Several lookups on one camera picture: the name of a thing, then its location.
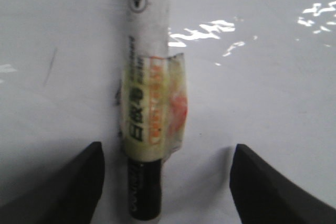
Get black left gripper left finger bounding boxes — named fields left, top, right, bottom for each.
left=1, top=142, right=105, bottom=223

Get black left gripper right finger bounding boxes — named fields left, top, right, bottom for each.
left=229, top=144, right=335, bottom=223

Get black whiteboard marker with tape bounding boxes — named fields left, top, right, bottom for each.
left=120, top=0, right=188, bottom=223

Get white whiteboard with aluminium frame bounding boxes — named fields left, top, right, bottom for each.
left=1, top=0, right=335, bottom=223

